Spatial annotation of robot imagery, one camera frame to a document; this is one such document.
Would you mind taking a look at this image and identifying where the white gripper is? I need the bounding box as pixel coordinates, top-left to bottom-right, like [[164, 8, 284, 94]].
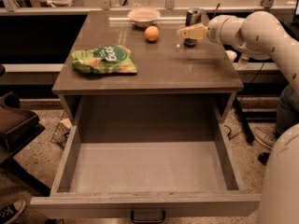
[[177, 15, 244, 46]]

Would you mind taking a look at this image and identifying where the redbull can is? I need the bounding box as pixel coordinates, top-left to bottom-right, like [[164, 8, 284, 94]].
[[184, 7, 201, 48]]

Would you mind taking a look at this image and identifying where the grey drawer cabinet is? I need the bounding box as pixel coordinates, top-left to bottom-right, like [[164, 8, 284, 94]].
[[52, 9, 243, 117]]

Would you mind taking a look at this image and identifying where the open top drawer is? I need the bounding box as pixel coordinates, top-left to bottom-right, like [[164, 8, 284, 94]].
[[29, 93, 262, 220]]

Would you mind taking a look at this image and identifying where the white paper cup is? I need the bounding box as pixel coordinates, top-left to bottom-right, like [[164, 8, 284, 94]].
[[226, 50, 237, 63]]

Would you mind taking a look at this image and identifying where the orange fruit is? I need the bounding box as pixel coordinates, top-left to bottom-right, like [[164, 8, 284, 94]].
[[144, 26, 159, 42]]

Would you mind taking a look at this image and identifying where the white bowl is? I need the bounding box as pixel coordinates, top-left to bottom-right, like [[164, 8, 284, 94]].
[[127, 7, 161, 28]]

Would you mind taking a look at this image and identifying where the clear water bottle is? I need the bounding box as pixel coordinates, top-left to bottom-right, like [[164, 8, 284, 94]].
[[237, 53, 249, 69]]

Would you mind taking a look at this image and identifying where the green chip bag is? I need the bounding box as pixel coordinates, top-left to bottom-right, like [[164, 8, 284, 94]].
[[71, 45, 137, 74]]

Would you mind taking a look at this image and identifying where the black table leg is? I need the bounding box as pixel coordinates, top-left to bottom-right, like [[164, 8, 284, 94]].
[[233, 98, 254, 144]]

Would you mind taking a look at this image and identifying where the grey sneaker right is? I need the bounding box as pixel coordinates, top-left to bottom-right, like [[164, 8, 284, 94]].
[[254, 128, 279, 149]]

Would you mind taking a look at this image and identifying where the person leg in jeans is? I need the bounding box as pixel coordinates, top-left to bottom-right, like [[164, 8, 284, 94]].
[[276, 85, 299, 135]]

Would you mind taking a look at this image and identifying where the black chair base right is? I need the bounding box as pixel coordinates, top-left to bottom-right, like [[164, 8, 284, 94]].
[[258, 152, 270, 165]]

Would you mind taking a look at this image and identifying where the black chair left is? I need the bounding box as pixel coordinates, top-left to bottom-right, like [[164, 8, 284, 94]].
[[0, 64, 52, 198]]

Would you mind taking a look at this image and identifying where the black sneaker bottom left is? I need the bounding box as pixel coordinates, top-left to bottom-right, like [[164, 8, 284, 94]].
[[0, 200, 26, 224]]

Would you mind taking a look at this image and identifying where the wire basket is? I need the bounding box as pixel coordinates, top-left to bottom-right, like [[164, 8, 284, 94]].
[[50, 112, 72, 150]]

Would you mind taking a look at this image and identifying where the black drawer handle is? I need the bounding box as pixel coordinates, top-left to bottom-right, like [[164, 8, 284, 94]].
[[130, 210, 166, 224]]

